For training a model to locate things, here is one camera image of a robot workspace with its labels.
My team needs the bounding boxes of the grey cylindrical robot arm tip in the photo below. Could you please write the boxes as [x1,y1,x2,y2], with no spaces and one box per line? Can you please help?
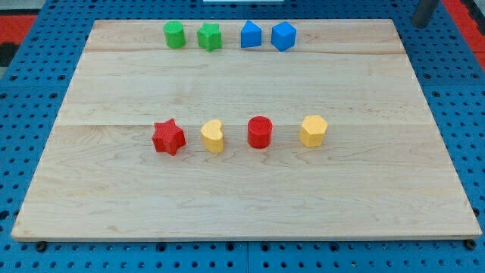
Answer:
[411,0,439,29]

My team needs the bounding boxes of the yellow hexagon block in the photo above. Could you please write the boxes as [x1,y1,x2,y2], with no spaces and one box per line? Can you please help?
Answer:
[299,115,328,148]

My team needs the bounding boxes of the red cylinder block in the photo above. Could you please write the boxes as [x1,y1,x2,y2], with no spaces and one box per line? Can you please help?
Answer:
[247,116,273,149]

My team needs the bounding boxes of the yellow heart block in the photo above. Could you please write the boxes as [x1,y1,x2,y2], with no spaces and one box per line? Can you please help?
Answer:
[200,119,224,153]

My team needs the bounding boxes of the red star block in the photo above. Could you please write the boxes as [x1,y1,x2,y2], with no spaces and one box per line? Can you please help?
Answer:
[152,118,186,156]

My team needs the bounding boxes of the blue triangular prism block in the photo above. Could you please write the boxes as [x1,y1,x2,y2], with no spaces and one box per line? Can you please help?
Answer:
[240,20,262,48]

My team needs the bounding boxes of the green star block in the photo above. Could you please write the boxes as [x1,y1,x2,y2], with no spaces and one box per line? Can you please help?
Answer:
[197,23,223,52]

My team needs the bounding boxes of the blue cube block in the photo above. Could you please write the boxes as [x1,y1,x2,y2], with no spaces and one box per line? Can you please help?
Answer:
[271,21,296,52]

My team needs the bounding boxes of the green cylinder block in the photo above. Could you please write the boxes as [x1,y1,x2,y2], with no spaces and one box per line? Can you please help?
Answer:
[163,20,186,49]

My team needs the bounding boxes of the light wooden board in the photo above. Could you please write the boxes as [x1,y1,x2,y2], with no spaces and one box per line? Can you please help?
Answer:
[11,19,482,242]

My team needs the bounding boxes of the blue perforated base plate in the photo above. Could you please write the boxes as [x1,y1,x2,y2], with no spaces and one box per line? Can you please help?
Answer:
[1,0,484,272]

